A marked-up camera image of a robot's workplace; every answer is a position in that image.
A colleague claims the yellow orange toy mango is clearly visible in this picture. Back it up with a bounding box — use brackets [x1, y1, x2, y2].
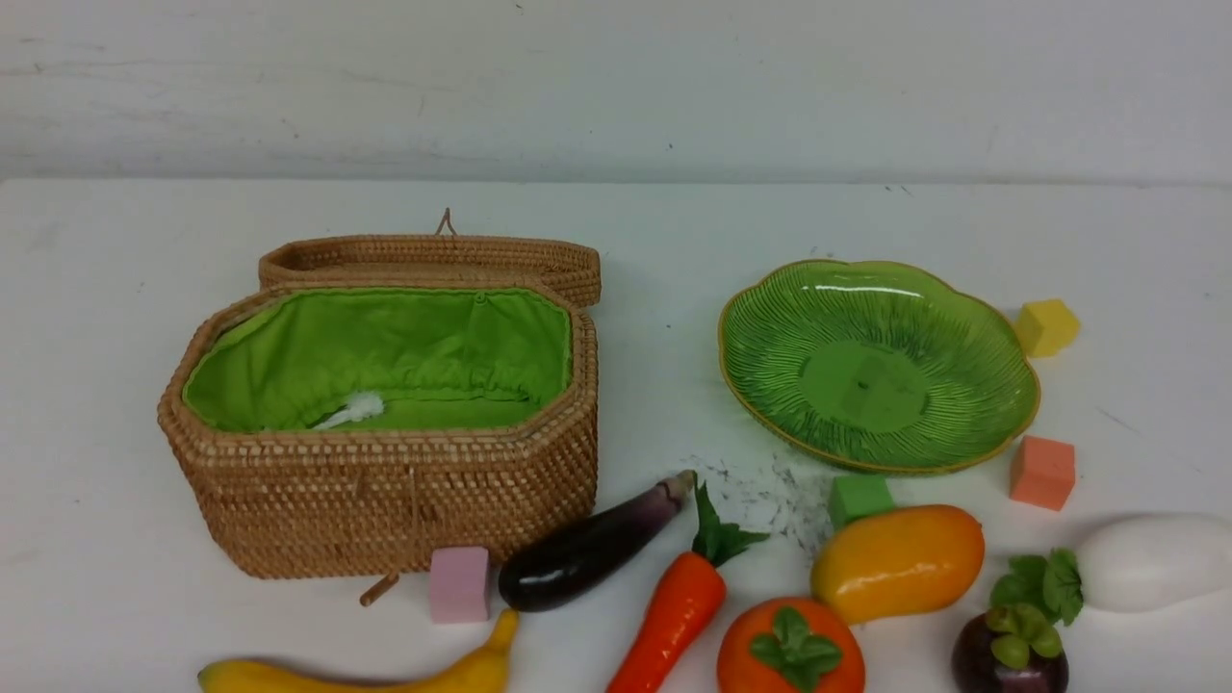
[809, 504, 986, 626]

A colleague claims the pink foam cube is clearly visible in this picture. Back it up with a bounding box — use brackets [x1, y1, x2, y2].
[428, 547, 490, 626]

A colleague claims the green leaf-shaped glass plate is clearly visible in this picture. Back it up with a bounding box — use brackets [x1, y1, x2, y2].
[717, 259, 1041, 476]

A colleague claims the wooden basket toggle clasp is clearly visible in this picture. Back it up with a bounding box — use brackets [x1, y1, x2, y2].
[359, 572, 400, 608]

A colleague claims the purple toy eggplant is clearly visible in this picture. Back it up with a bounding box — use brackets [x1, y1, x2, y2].
[496, 470, 697, 612]

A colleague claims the yellow foam cube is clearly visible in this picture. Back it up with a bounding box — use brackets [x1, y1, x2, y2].
[1014, 298, 1082, 358]

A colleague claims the woven wicker basket lid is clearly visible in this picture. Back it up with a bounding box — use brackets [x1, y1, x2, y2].
[257, 211, 602, 307]

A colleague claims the woven wicker basket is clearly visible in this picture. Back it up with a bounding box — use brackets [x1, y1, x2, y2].
[158, 280, 599, 578]

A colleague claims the yellow toy banana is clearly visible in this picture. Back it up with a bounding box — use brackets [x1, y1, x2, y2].
[197, 608, 520, 693]

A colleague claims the purple toy mangosteen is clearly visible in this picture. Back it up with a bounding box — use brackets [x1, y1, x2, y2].
[951, 547, 1084, 692]

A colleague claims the orange toy persimmon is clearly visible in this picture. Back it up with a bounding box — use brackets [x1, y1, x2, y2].
[716, 598, 866, 692]

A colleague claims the green foam cube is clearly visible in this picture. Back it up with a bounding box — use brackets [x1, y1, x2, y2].
[827, 475, 897, 530]

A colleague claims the orange toy carrot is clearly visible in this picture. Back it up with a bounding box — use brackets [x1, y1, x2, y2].
[606, 482, 770, 692]

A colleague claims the green fabric basket lining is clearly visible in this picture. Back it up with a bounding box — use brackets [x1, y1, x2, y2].
[182, 289, 573, 432]

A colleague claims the orange foam cube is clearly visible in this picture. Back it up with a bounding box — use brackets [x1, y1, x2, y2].
[1009, 435, 1077, 512]

